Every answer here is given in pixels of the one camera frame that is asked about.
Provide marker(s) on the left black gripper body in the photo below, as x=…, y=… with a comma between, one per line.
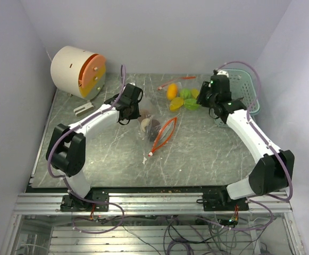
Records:
x=135, y=112

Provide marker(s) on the teal plastic basket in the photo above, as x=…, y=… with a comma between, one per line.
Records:
x=241, y=86

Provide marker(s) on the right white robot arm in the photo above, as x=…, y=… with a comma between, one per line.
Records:
x=273, y=167

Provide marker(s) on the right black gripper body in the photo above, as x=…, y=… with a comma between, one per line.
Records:
x=205, y=98

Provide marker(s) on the fake yellow fruit slice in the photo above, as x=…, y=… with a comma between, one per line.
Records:
x=195, y=93

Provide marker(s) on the white cylinder drawer unit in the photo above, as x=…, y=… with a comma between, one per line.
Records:
x=78, y=72

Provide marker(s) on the fake green starfruit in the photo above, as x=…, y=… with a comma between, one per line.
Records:
x=191, y=104

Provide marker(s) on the clear zip bag red seal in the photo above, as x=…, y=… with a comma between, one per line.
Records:
x=168, y=125

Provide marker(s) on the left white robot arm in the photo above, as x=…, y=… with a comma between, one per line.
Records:
x=66, y=153

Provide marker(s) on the aluminium frame rail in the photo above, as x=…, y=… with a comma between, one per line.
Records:
x=138, y=204

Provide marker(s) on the fake orange mango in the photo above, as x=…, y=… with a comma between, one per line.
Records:
x=172, y=91

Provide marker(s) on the small white slotted block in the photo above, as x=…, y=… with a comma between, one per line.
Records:
x=83, y=109

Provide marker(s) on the fake yellow starfruit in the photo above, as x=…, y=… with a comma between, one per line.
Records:
x=176, y=103

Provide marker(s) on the fake mushroom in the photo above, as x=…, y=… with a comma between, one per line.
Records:
x=146, y=124

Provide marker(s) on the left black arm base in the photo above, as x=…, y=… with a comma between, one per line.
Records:
x=70, y=203

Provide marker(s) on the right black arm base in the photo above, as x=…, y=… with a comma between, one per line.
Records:
x=220, y=201

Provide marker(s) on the fake dark purple fruit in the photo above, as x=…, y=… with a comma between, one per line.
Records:
x=153, y=133

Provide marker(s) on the fake green round fruit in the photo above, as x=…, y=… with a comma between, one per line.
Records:
x=185, y=93

